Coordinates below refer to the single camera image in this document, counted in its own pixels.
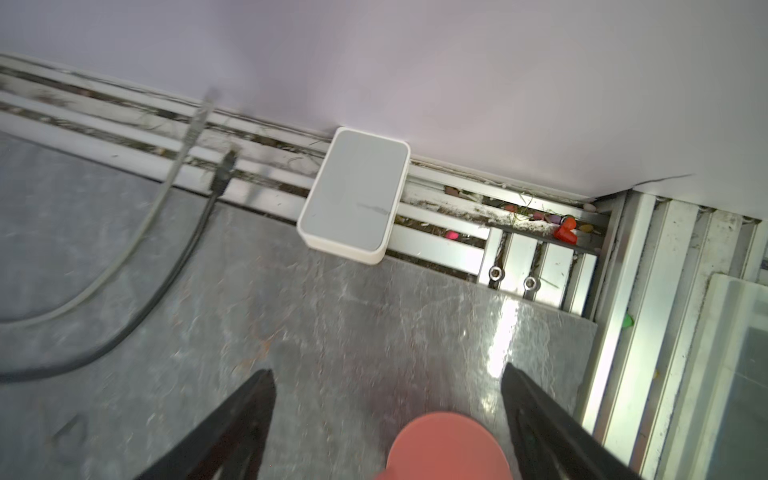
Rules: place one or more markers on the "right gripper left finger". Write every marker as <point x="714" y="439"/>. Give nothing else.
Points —
<point x="230" y="442"/>

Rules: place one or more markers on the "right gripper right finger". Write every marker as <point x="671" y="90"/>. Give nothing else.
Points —
<point x="548" y="443"/>

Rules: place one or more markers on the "white network switch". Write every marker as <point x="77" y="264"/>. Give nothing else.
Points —
<point x="351" y="207"/>

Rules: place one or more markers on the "pink watering can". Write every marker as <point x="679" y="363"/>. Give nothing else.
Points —
<point x="445" y="445"/>

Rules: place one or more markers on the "side aluminium rail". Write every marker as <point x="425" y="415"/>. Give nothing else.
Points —
<point x="506" y="236"/>

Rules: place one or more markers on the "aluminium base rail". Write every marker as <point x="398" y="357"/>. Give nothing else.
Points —
<point x="677" y="388"/>

